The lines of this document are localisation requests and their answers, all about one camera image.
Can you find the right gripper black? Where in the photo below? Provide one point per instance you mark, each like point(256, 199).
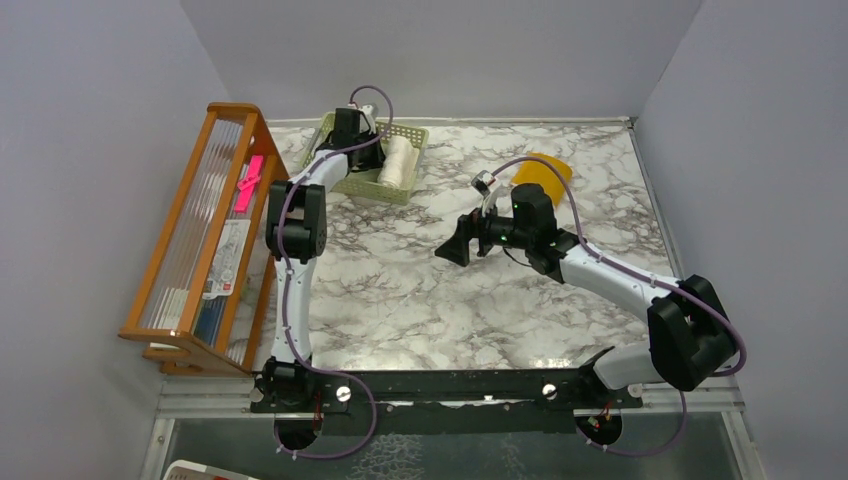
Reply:
point(457, 247)

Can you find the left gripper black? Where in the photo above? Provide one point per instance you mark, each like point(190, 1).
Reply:
point(374, 160)

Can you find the white towel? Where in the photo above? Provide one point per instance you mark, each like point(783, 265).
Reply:
point(401, 157)

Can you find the yellow towel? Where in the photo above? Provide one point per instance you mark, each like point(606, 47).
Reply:
point(536, 173)

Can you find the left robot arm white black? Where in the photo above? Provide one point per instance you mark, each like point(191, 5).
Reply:
point(296, 235)

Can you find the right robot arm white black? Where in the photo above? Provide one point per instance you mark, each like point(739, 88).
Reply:
point(688, 339)

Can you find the pink plastic clip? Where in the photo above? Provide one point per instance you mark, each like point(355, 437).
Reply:
point(248, 183)

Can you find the wooden rack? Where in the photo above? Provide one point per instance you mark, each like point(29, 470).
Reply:
point(181, 332)

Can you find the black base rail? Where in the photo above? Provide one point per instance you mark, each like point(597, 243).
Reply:
point(431, 402)

